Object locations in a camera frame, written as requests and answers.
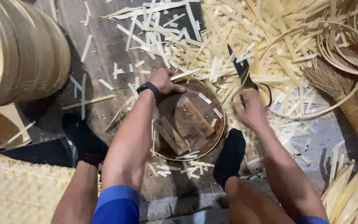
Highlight dark floor mat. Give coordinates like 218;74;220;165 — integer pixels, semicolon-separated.
0;138;74;169

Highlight long wooden block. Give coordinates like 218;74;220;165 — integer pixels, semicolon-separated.
175;97;215;139

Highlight bundle of long bamboo strips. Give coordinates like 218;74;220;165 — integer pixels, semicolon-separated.
320;159;358;224

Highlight person's right blue sleeve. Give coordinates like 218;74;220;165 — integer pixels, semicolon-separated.
293;215;330;224

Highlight bundle of bamboo hoops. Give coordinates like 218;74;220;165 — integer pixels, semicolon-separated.
317;0;358;77

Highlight black wristwatch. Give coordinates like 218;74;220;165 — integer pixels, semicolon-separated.
136;82;160;100

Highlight stack of woven bamboo baskets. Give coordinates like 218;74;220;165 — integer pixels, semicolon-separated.
0;0;71;109

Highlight round wooden form with bamboo rim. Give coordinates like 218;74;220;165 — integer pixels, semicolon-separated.
150;77;227;162

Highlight straw broom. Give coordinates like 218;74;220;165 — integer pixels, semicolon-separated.
303;57;358;164

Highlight person's left hand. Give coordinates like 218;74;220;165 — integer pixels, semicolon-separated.
149;68;186;95

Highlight person's blue sleeve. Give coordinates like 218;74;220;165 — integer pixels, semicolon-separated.
91;185;141;224
293;215;330;224

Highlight short wooden block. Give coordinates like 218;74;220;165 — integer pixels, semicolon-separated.
153;115;189;156

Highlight person's black sock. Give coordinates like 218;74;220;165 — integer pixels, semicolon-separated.
213;128;247;191
62;112;109;169

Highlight person's left leg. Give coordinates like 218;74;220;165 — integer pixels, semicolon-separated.
51;161;101;224

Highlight person's leg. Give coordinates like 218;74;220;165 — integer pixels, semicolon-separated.
51;161;101;224
224;175;295;224

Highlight long pointed bamboo strip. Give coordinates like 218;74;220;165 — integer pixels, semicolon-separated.
62;94;118;111

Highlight black scissors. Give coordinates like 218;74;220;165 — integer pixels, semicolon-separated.
227;44;273;108

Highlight person's right black sock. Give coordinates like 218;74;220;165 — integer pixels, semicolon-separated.
213;128;247;191

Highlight pile of bamboo strip offcuts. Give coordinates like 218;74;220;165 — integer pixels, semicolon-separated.
62;0;358;181

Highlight person's left blue sleeve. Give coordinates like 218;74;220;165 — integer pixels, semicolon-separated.
91;185;141;224

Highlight person's left black sock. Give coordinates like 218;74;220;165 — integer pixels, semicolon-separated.
62;112;109;169

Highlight person's right hand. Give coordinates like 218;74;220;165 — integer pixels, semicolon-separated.
231;89;269;131

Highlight person's right leg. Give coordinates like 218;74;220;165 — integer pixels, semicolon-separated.
224;175;295;224

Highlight woven bamboo mat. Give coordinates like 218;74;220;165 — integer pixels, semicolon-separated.
0;154;102;224

